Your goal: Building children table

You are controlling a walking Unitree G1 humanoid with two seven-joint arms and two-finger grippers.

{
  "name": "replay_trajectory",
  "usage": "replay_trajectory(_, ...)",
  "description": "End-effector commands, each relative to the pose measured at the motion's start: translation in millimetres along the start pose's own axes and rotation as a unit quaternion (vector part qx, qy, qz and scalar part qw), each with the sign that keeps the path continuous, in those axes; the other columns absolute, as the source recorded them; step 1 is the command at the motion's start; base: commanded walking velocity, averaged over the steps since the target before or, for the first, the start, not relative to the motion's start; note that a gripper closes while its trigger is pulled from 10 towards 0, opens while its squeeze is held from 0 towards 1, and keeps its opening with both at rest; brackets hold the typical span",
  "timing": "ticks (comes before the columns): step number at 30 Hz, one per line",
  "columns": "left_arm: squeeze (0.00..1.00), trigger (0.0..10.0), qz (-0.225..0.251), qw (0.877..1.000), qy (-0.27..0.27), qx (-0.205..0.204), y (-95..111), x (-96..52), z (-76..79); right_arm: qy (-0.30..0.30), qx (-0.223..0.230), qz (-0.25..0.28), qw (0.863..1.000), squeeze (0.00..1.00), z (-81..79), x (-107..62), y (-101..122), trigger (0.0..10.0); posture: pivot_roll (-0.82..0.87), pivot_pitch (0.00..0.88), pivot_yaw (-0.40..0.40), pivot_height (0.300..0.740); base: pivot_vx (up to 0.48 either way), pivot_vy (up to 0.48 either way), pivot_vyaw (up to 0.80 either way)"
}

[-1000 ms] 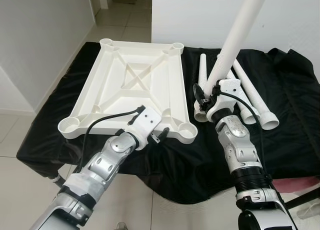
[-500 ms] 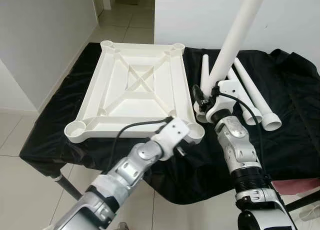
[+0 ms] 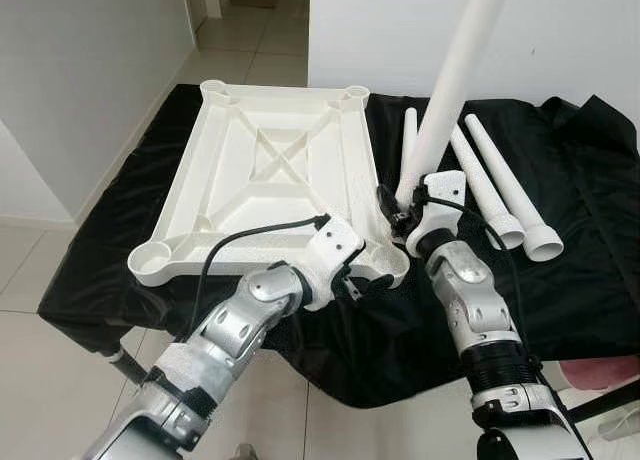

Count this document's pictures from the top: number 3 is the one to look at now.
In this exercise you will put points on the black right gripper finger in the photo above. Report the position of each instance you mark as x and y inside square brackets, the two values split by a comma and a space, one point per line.
[387, 205]

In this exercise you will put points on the white plastic table leg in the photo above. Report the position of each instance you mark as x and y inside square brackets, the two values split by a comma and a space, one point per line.
[485, 195]
[408, 145]
[510, 185]
[450, 80]

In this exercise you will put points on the white plastic table top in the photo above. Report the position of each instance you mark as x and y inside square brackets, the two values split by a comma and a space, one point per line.
[250, 180]

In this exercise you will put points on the black table cloth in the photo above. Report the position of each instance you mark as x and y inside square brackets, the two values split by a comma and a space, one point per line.
[590, 280]

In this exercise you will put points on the grey robot foot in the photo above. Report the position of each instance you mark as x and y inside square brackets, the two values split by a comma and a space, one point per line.
[244, 452]

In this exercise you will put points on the black metal table leg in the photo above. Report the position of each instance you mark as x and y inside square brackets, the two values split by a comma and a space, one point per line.
[130, 368]
[605, 400]

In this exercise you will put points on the pink round stool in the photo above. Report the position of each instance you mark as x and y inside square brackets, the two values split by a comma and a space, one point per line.
[600, 372]

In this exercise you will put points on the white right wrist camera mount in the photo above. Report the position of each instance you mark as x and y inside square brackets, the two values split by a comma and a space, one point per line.
[440, 215]

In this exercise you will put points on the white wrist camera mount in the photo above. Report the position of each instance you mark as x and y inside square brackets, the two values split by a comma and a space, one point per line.
[440, 215]
[330, 248]

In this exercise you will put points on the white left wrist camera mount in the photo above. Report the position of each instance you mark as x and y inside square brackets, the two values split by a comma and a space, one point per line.
[330, 248]

